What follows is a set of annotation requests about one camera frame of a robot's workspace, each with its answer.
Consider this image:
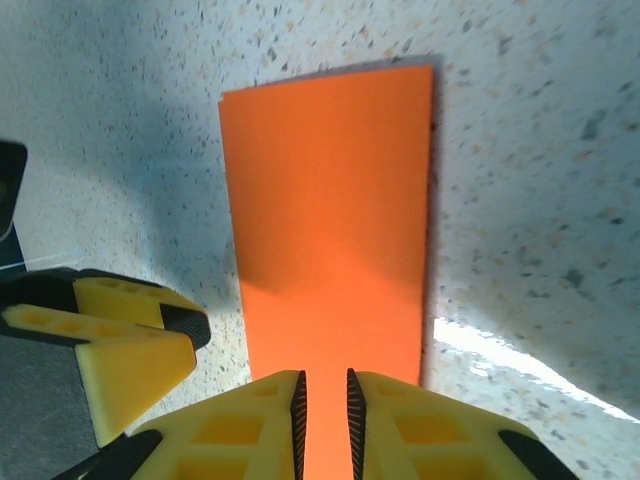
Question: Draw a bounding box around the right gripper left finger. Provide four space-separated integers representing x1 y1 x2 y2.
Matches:
64 368 308 480

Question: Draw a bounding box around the orange paper sheet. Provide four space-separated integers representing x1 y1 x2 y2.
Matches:
217 63 444 480

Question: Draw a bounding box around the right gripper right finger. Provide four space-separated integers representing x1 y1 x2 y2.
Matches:
346 367 576 480

